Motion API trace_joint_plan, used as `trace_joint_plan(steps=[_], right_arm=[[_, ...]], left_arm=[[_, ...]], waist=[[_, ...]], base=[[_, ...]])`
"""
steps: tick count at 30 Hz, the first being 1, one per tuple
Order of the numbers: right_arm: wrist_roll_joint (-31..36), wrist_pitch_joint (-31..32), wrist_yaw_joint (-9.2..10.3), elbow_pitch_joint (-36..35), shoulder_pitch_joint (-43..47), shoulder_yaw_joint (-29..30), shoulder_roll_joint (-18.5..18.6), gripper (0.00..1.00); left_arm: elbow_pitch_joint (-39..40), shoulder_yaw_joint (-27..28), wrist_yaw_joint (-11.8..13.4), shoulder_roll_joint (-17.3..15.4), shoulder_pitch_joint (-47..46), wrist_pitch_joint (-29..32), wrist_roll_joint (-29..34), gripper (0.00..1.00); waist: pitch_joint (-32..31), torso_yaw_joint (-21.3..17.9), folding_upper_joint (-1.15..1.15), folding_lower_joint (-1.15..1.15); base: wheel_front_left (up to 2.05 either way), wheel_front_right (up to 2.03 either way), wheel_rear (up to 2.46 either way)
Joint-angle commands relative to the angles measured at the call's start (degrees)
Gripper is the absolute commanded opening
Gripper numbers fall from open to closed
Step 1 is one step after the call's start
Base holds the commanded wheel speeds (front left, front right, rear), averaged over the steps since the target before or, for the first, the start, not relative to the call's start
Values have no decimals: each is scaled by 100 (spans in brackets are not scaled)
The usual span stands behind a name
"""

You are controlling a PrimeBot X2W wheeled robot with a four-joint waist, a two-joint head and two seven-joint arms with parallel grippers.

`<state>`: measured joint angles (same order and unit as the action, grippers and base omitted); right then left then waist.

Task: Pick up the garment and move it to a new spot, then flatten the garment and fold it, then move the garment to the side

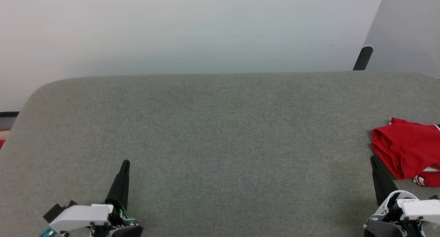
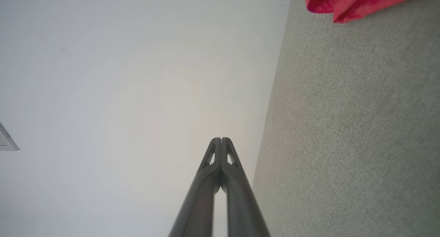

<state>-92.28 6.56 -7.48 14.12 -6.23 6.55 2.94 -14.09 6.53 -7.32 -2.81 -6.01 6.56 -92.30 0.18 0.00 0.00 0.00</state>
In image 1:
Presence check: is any black round pole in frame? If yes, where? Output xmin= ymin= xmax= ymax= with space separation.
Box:
xmin=353 ymin=46 xmax=374 ymax=71

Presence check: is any white slanted board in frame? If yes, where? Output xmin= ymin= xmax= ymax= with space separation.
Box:
xmin=364 ymin=0 xmax=440 ymax=79

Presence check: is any red and white jersey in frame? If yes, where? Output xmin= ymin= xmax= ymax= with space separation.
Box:
xmin=371 ymin=117 xmax=440 ymax=188

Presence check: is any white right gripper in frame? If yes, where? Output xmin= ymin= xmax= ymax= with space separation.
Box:
xmin=364 ymin=155 xmax=440 ymax=237

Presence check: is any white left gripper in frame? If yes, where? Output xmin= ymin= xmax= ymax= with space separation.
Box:
xmin=49 ymin=160 xmax=143 ymax=237

